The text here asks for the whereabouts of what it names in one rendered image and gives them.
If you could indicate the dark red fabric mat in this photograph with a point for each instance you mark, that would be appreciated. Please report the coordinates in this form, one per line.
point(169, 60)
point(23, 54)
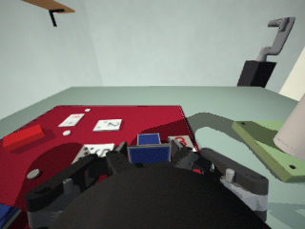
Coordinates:
point(184, 117)

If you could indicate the blue card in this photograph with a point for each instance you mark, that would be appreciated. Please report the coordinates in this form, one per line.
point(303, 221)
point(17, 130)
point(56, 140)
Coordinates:
point(144, 139)

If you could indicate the red rectangular tile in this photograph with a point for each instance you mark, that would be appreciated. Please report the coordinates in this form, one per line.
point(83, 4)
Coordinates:
point(22, 138)

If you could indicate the off-white round disc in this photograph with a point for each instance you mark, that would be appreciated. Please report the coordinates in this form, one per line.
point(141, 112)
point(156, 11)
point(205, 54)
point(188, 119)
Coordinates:
point(33, 174)

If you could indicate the dark red cloth mat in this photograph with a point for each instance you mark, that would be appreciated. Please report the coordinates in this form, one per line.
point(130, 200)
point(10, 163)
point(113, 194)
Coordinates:
point(54, 152)

